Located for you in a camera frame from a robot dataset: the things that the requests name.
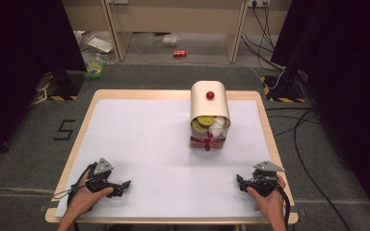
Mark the clear plastic bag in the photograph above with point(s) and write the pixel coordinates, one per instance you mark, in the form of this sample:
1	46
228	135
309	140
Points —
170	40

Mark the white paper sheets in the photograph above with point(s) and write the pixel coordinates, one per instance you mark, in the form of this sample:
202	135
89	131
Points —
100	44

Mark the white wall socket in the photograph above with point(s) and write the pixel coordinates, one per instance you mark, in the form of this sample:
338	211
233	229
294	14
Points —
258	2

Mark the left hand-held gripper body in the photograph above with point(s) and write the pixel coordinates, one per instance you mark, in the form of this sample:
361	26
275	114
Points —
101	178

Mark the wooden table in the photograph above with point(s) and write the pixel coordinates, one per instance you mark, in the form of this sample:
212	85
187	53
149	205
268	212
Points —
141	94

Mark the green packet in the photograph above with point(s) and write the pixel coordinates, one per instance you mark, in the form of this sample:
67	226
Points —
94	69

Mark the beige wooden desk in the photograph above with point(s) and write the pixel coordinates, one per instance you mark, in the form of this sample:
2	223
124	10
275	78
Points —
173	16

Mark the person's right hand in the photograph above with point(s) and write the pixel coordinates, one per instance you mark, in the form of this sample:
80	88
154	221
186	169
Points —
273	205

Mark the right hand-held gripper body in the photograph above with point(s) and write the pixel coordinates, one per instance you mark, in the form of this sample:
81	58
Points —
263	183

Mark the red can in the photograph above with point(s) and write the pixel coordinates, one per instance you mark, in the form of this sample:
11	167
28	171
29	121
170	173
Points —
179	53

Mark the white bread box red knob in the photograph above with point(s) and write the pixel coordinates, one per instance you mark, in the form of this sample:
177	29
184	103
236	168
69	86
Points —
205	104

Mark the white paper sheet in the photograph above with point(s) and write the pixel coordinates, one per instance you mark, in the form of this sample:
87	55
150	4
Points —
141	154

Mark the person's left hand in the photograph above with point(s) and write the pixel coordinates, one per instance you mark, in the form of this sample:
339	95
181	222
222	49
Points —
83	200

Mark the black curtain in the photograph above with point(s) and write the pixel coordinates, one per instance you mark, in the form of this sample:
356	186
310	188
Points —
19	64
350	80

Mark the yellow bowl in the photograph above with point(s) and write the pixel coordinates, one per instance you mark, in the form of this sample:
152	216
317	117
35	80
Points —
206	120
198	127

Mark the black stand base striped tape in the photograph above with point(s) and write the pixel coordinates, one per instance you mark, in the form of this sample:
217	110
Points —
282	89
66	86

